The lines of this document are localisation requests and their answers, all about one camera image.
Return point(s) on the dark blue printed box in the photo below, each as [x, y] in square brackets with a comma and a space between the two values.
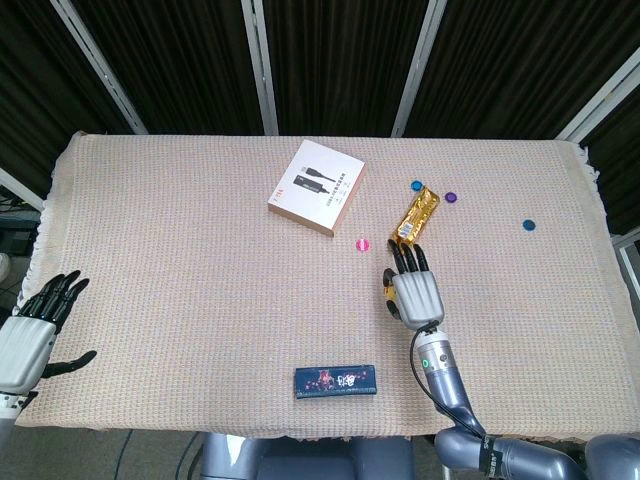
[335, 382]

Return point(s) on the purple disc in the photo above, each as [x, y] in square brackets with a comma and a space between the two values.
[451, 197]

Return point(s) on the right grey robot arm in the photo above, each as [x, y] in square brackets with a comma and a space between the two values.
[450, 390]

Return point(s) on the aluminium frame post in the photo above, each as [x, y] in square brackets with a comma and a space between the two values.
[600, 95]
[417, 70]
[260, 70]
[100, 70]
[20, 187]

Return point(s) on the beige woven tablecloth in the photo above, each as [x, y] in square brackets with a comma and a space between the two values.
[200, 300]

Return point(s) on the white metal side frame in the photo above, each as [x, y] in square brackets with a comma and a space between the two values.
[627, 260]

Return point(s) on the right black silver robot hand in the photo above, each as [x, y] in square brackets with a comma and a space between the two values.
[417, 297]

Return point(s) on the small yellow disc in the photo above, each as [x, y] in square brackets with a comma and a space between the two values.
[389, 297]

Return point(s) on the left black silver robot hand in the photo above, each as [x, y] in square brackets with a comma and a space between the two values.
[25, 345]

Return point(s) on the pink disc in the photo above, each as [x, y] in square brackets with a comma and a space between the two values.
[362, 245]

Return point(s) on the gold foil snack packet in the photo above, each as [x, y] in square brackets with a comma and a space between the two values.
[417, 215]

